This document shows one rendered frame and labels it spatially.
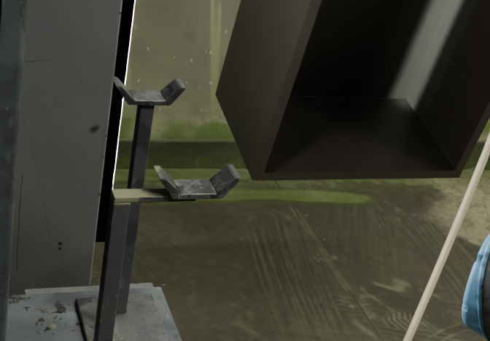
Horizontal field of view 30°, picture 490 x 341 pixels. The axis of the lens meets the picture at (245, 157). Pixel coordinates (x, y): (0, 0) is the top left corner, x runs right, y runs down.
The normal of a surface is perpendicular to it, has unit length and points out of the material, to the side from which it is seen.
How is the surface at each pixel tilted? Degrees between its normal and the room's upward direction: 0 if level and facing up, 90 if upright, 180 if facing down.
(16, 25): 90
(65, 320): 0
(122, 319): 0
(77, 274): 90
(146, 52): 57
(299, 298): 0
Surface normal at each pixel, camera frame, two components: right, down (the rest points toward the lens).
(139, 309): 0.17, -0.88
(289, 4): -0.93, 0.00
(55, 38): 0.31, 0.48
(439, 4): 0.29, 0.65
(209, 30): 0.36, -0.07
